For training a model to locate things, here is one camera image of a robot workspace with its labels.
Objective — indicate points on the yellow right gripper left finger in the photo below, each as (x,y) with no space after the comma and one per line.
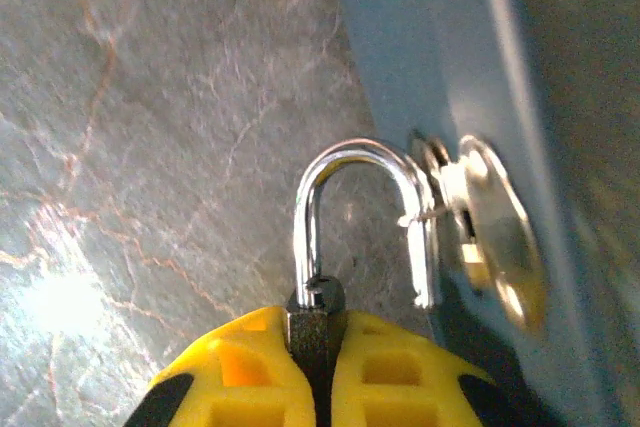
(240,377)

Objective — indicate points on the metal hasp latch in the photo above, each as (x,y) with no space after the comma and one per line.
(500,227)

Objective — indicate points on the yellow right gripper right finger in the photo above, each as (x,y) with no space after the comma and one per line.
(400,377)

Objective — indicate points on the black padlock chrome shackle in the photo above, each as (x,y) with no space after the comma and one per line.
(312,337)

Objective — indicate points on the blue board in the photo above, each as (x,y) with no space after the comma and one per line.
(500,47)

